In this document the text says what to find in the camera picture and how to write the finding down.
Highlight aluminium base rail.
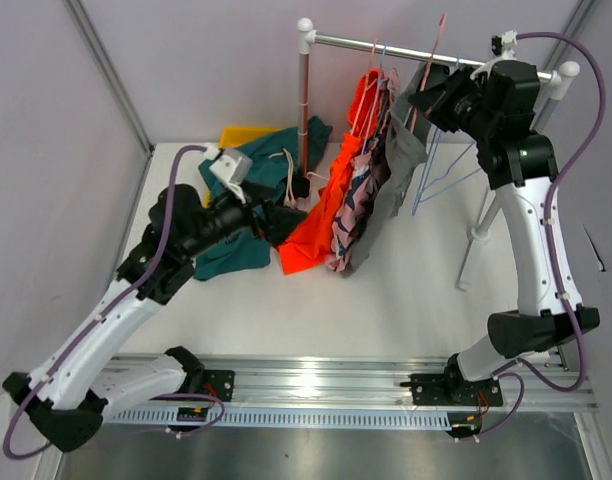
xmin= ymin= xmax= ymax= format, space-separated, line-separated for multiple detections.
xmin=98 ymin=352 xmax=600 ymax=412

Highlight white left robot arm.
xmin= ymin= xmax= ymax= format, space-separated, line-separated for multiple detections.
xmin=2 ymin=182 xmax=307 ymax=453

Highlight black shorts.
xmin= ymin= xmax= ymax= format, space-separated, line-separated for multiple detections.
xmin=265 ymin=174 xmax=312 ymax=236

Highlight blue hanger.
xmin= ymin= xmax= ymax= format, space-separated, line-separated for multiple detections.
xmin=361 ymin=43 xmax=388 ymax=154
xmin=416 ymin=53 xmax=482 ymax=204
xmin=411 ymin=128 xmax=480 ymax=216

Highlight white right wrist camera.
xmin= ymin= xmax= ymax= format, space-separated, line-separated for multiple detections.
xmin=470 ymin=30 xmax=518 ymax=81

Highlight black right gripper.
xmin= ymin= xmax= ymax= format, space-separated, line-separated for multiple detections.
xmin=410 ymin=63 xmax=499 ymax=143

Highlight pink patterned shorts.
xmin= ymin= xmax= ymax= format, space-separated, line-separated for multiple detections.
xmin=326 ymin=68 xmax=400 ymax=273

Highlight grey slotted cable duct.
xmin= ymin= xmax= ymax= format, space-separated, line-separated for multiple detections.
xmin=108 ymin=405 xmax=480 ymax=431

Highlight pink hanger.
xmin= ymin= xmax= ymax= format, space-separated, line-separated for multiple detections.
xmin=409 ymin=12 xmax=447 ymax=133
xmin=305 ymin=38 xmax=382 ymax=182

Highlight grey shorts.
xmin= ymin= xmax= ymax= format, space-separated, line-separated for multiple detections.
xmin=338 ymin=66 xmax=431 ymax=278

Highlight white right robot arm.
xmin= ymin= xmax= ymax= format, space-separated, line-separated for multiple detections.
xmin=408 ymin=60 xmax=600 ymax=404

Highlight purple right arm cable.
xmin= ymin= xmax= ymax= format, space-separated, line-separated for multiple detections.
xmin=490 ymin=30 xmax=608 ymax=441

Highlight orange shorts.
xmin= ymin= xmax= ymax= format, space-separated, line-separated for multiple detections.
xmin=278 ymin=69 xmax=387 ymax=276

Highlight silver clothes rack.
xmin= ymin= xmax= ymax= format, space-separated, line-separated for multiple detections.
xmin=297 ymin=17 xmax=581 ymax=291

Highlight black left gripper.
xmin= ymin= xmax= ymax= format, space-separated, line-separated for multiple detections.
xmin=183 ymin=179 xmax=308 ymax=259

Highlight teal shorts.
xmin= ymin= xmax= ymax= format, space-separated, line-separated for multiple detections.
xmin=194 ymin=116 xmax=333 ymax=281

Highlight yellow plastic tray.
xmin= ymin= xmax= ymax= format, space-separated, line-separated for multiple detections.
xmin=198 ymin=126 xmax=280 ymax=207

